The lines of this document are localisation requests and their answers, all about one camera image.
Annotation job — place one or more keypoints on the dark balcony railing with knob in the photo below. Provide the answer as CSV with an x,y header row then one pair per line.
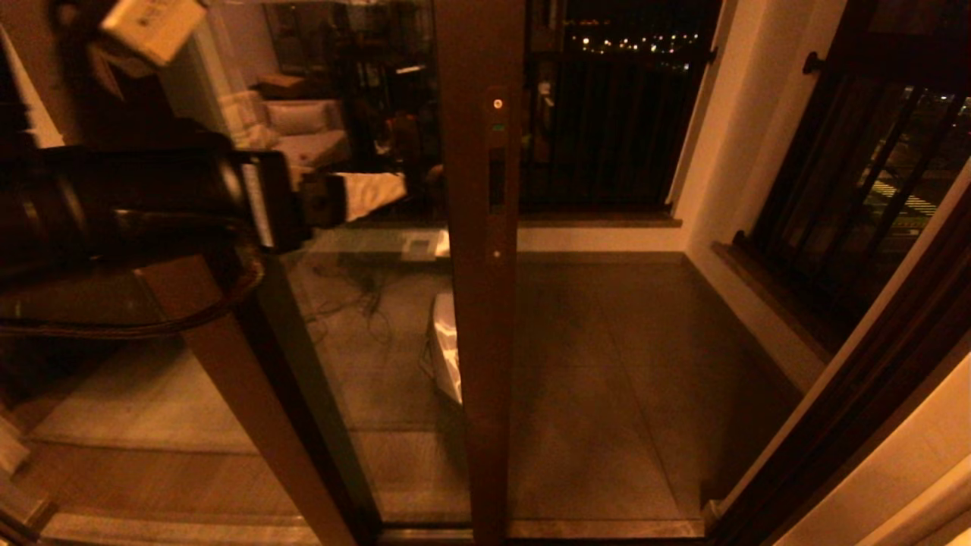
x,y
834,152

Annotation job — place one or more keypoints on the brown framed fixed glass panel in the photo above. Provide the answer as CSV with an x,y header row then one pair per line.
x,y
250,409

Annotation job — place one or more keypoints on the black aluminum extrusion rail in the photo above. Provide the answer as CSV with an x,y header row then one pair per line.
x,y
607,528

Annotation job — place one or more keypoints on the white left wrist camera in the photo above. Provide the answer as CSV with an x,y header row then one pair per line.
x,y
155,26

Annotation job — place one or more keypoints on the brown framed sliding glass door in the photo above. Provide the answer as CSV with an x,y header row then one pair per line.
x,y
482,341

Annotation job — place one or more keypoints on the dark brown door frame jamb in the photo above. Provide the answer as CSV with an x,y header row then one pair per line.
x,y
857,409

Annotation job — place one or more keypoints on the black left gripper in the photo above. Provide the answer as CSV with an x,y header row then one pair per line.
x,y
281,201

